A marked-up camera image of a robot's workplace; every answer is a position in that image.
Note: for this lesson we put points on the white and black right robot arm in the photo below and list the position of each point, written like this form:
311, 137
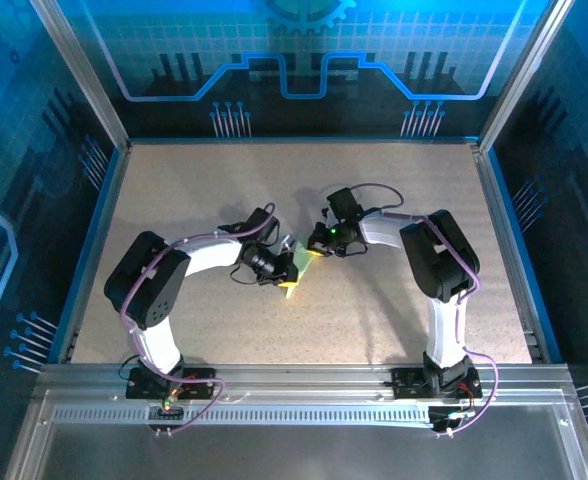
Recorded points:
444, 330

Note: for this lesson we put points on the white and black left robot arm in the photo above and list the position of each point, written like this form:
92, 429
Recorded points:
209, 255

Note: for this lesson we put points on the grey metal plate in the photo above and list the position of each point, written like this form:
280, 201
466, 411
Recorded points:
299, 455

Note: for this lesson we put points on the small LED control board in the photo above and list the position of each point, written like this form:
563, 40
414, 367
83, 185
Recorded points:
166, 407
444, 419

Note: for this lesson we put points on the blue side strip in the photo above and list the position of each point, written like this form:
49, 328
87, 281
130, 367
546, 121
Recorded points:
98, 225

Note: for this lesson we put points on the aluminium frame rail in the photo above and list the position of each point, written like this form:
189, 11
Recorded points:
299, 380

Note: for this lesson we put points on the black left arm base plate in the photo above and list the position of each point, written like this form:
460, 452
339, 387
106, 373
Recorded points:
199, 382

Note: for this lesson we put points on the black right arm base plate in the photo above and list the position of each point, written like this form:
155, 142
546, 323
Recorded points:
406, 385

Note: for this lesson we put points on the aluminium side rail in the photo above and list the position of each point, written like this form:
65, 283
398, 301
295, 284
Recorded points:
506, 225

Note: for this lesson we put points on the aluminium right frame post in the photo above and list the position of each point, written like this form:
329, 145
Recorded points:
522, 75

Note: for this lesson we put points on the aluminium frame post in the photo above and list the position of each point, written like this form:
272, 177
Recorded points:
85, 75
522, 75

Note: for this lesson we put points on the aluminium left frame post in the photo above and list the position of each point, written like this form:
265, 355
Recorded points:
85, 75

